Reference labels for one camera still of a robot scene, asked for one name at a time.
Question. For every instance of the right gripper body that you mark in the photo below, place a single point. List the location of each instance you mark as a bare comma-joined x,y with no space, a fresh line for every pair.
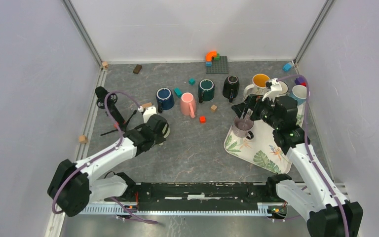
264,111

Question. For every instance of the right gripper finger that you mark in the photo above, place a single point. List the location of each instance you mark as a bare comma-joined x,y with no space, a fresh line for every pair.
249,110
241,109

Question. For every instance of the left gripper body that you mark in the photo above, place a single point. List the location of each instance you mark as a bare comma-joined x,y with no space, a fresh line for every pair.
159,138

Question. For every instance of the mauve purple mug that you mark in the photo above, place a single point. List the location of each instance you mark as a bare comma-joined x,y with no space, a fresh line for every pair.
242,127

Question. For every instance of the white floral mug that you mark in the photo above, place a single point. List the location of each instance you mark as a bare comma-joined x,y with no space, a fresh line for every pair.
257,86

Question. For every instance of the navy blue mug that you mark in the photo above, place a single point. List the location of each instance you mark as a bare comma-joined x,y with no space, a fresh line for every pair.
165,99

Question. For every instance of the dark green mug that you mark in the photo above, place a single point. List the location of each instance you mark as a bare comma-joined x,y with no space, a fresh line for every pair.
206,90

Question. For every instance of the pink mug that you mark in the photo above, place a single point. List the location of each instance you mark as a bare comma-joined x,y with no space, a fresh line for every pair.
188,105

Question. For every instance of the light blue mug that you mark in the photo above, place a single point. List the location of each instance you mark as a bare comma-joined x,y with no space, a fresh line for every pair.
299,93

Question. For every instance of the light green mug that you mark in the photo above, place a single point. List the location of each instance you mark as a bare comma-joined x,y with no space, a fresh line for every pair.
166,131

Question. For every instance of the cream white mug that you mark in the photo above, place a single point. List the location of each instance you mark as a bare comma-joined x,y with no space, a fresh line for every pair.
285,89

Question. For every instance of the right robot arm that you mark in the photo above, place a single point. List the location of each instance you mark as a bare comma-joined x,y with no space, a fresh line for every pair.
326,210

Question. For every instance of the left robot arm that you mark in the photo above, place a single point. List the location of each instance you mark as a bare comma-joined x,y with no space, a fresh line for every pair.
76,184

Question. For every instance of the black mug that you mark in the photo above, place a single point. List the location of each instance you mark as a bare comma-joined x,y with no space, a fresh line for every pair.
231,88

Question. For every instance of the wooden block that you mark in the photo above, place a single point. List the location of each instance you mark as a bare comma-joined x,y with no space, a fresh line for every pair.
146,105

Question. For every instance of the small wooden cube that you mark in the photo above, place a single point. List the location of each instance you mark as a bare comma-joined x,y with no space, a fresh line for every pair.
213,108

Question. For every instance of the red cube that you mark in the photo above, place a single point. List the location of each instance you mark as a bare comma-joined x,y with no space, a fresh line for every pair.
202,119

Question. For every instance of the floral leaf tray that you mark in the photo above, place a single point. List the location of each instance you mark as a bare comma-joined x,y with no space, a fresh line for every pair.
263,150

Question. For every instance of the teal block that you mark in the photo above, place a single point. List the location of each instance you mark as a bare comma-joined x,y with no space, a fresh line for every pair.
178,92

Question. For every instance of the purple and red block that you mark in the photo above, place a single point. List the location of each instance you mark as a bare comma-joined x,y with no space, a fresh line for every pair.
301,81

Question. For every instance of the grey lego baseplate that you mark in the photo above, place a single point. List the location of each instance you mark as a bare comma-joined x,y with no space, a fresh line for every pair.
219,66

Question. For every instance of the light blue block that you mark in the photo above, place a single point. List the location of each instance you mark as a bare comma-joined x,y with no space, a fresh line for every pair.
288,66

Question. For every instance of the green lego brick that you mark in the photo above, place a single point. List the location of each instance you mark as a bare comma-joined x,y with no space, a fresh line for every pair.
215,57

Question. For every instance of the teal cube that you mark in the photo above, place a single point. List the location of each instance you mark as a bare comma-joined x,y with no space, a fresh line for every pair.
192,81

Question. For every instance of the orange curved lego piece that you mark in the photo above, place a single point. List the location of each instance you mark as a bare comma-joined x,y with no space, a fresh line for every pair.
210,56

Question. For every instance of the brown block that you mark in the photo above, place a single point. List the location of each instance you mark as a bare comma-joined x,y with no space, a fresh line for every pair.
137,69

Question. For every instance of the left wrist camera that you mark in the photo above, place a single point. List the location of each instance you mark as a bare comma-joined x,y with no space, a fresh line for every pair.
147,112

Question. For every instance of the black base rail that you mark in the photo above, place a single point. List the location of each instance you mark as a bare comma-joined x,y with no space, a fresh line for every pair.
208,196

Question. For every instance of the wooden cube by rail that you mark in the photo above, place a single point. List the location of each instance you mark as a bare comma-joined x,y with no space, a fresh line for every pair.
82,139

